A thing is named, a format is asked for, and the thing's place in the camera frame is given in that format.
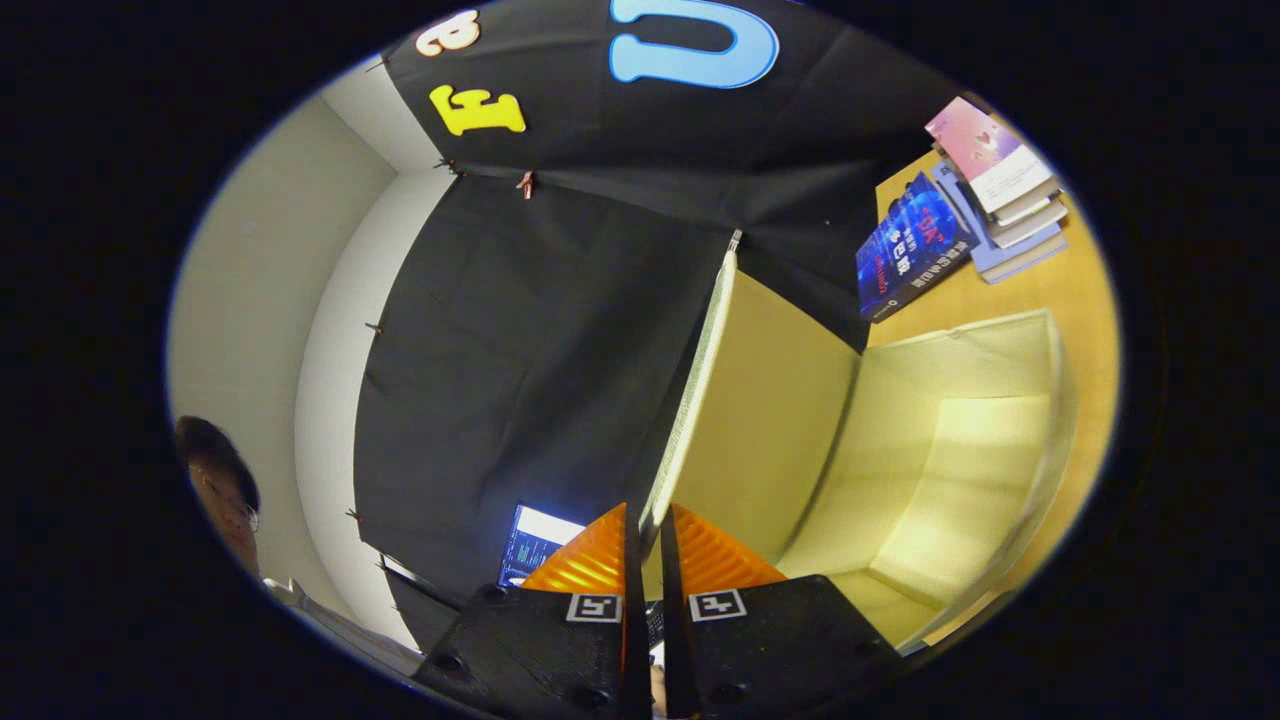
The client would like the white paperback book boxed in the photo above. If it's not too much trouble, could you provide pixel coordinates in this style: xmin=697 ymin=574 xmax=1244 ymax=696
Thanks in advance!
xmin=985 ymin=188 xmax=1069 ymax=249

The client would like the laptop with lit screen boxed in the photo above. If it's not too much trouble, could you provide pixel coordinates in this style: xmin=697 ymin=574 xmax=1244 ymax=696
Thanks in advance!
xmin=498 ymin=503 xmax=588 ymax=588

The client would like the dark blue book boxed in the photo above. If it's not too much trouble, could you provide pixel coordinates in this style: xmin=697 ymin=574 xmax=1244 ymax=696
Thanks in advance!
xmin=856 ymin=172 xmax=981 ymax=323

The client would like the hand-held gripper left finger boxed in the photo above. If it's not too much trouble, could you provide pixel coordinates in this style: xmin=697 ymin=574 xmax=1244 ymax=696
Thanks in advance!
xmin=412 ymin=503 xmax=653 ymax=720

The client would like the light blue book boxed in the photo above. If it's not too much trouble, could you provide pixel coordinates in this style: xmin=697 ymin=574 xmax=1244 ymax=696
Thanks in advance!
xmin=935 ymin=165 xmax=1069 ymax=286

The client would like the person's head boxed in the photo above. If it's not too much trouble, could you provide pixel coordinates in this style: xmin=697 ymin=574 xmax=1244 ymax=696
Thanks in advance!
xmin=175 ymin=415 xmax=263 ymax=581

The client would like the pale green storage box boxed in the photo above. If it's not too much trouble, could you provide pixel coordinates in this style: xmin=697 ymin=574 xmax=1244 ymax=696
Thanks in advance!
xmin=640 ymin=250 xmax=1079 ymax=651

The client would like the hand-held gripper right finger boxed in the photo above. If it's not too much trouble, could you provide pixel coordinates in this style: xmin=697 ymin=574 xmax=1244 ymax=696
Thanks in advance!
xmin=660 ymin=503 xmax=906 ymax=719

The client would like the row of black clips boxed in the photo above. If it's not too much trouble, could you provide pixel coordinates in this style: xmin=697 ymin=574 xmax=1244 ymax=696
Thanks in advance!
xmin=345 ymin=155 xmax=459 ymax=573

